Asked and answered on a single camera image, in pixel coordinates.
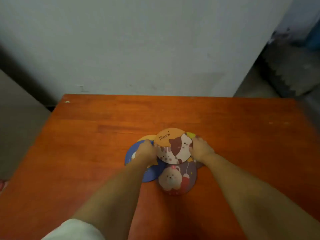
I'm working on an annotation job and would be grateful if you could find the person's right hand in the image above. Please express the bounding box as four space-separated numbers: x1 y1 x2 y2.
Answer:
189 137 215 165

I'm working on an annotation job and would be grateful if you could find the person's left hand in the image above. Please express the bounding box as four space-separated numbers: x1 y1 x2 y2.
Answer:
134 139 160 164

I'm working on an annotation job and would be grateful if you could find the orange round cat coaster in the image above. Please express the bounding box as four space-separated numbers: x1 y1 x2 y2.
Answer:
153 128 194 165

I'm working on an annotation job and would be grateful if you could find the person's right forearm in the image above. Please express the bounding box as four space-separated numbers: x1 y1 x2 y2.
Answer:
200 152 320 240

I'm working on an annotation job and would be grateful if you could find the person's left forearm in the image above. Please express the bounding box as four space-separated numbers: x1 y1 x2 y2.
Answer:
71 158 156 240

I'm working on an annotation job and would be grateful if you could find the blue round coaster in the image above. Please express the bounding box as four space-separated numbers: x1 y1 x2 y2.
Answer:
124 140 167 183

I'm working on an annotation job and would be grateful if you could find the purple round bear coaster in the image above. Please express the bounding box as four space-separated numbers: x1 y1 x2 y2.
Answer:
157 161 198 196

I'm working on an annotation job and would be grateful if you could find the white sleeve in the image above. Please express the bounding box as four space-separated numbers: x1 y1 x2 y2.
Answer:
41 218 106 240

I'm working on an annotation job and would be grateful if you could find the grey puzzle floor mat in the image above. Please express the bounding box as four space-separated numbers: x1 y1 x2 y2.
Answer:
259 40 320 98

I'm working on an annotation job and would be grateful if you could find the blue object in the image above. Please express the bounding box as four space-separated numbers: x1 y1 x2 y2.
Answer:
307 21 320 51

